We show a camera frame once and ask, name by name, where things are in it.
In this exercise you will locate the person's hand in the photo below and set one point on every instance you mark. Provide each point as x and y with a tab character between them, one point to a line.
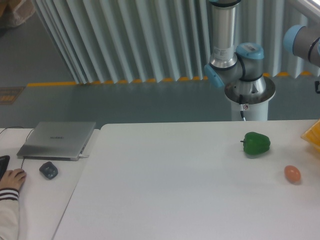
13	179

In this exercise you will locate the white striped sleeve forearm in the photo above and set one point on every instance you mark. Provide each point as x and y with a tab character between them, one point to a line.
9	214

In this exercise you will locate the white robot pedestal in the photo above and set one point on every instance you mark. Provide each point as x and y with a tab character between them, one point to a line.
249	100

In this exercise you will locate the silver closed laptop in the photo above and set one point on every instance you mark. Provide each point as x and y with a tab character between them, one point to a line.
60	140

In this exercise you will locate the green bell pepper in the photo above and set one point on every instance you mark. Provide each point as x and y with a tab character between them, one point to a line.
255	143

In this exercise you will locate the white corrugated folding partition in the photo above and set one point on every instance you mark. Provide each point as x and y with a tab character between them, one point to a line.
128	40

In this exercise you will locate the black keyboard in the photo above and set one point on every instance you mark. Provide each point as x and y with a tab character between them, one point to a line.
4	162

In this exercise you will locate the brown egg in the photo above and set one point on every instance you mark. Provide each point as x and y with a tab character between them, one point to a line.
292	174

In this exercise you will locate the dark grey small device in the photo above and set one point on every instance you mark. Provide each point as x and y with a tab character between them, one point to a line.
49	170

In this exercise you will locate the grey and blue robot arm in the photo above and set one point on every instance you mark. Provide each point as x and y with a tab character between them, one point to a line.
243	62

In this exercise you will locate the yellow plastic tray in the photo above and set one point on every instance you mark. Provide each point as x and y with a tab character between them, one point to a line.
312	135

